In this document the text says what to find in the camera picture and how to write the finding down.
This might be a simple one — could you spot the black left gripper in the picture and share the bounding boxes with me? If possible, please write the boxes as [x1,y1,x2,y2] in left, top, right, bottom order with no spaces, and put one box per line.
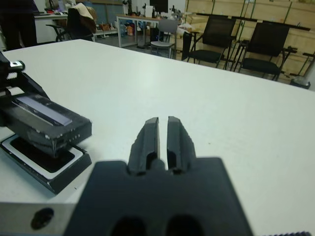
[0,50,51,128]

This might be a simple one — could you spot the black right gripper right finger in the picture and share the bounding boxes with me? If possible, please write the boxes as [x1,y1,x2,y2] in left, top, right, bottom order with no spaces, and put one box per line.
[166,116,197,174]

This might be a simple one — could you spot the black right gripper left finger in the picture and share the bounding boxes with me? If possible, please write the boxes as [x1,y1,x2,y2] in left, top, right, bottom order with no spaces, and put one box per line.
[127,117,161,177]

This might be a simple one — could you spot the black box lid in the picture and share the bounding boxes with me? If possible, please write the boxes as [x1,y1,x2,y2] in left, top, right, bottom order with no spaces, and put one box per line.
[0,95,93,158]

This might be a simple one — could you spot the black box base white insert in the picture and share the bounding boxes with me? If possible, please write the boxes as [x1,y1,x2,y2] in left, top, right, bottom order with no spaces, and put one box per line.
[0,136,92,195]

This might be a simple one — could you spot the person in dark clothes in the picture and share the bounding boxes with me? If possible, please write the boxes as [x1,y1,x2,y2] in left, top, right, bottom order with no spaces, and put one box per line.
[0,0,38,51]

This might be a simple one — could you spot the black office chair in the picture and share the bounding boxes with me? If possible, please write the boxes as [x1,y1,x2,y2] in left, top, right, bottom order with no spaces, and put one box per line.
[46,7,97,43]

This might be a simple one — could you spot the brown jacket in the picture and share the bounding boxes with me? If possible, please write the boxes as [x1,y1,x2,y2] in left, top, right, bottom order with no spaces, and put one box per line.
[73,2,97,34]

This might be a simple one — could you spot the black mesh chair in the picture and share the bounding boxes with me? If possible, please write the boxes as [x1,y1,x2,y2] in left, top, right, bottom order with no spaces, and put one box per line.
[182,14,237,71]
[237,21,298,82]

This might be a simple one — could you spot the grey seat chair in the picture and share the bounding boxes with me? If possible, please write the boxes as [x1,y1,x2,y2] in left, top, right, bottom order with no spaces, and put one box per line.
[150,19,179,59]

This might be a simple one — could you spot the white desk metal legs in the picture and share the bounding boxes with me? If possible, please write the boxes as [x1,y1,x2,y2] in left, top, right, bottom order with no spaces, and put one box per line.
[115,13,160,49]

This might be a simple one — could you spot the black computer monitor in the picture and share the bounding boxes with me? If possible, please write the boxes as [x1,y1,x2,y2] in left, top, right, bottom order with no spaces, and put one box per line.
[149,0,169,13]

